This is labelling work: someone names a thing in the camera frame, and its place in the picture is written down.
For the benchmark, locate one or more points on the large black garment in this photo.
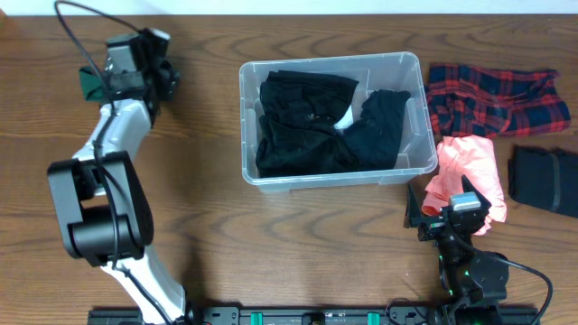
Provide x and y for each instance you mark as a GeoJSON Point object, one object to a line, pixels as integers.
{"type": "Point", "coordinates": [297, 127]}

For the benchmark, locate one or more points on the black folded garment right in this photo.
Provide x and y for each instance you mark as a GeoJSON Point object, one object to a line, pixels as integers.
{"type": "Point", "coordinates": [544, 179]}

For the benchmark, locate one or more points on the dark green garment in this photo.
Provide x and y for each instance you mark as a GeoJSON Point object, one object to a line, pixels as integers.
{"type": "Point", "coordinates": [91, 86]}

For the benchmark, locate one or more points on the white paper label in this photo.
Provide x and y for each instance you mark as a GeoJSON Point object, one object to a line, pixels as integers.
{"type": "Point", "coordinates": [346, 121]}

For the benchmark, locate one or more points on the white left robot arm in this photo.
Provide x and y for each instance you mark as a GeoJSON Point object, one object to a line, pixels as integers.
{"type": "Point", "coordinates": [102, 211]}

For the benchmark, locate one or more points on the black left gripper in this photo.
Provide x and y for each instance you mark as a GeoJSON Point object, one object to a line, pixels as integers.
{"type": "Point", "coordinates": [164, 80]}

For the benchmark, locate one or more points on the clear plastic storage bin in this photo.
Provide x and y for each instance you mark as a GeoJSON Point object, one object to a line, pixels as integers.
{"type": "Point", "coordinates": [392, 71]}

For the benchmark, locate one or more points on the dark navy garment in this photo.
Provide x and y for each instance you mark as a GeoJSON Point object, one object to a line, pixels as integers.
{"type": "Point", "coordinates": [375, 139]}

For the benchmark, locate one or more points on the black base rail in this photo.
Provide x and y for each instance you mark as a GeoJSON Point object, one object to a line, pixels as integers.
{"type": "Point", "coordinates": [390, 315]}

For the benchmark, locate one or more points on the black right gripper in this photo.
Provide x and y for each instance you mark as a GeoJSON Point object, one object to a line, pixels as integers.
{"type": "Point", "coordinates": [414, 218]}

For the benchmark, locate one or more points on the red plaid flannel shirt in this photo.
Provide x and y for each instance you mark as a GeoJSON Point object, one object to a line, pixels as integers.
{"type": "Point", "coordinates": [467, 100]}

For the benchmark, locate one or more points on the pink folded garment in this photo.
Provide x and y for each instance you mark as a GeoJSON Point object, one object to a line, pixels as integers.
{"type": "Point", "coordinates": [472, 156]}

